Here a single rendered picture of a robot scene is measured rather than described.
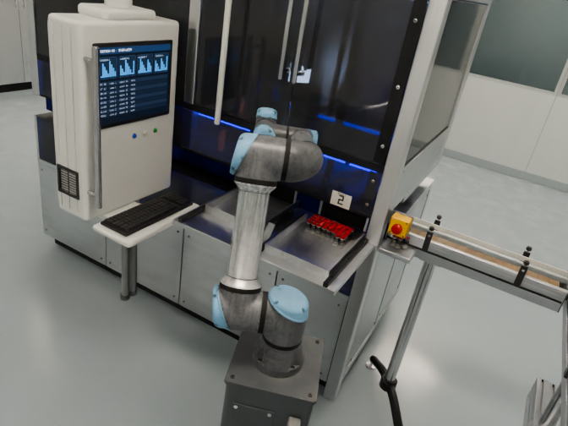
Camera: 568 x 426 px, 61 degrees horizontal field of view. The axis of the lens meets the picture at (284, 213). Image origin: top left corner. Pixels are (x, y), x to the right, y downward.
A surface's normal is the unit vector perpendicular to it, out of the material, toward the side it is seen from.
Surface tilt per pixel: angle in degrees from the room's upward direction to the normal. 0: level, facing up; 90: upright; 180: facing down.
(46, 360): 0
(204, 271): 90
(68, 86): 90
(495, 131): 90
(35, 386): 0
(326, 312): 90
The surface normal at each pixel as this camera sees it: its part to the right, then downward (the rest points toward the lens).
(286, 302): 0.28, -0.85
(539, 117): -0.48, 0.33
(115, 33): 0.86, 0.34
